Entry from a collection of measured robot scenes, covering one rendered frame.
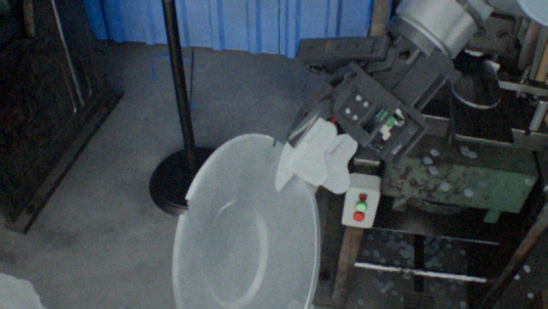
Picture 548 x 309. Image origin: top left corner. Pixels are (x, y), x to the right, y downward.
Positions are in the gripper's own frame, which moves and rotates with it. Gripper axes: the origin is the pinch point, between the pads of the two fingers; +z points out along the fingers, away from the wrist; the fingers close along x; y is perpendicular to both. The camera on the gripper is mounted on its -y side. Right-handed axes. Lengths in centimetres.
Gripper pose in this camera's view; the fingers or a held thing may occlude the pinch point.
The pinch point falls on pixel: (285, 177)
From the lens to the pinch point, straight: 50.2
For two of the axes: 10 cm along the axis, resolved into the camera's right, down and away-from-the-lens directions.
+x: 6.2, 2.7, 7.4
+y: 4.9, 6.0, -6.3
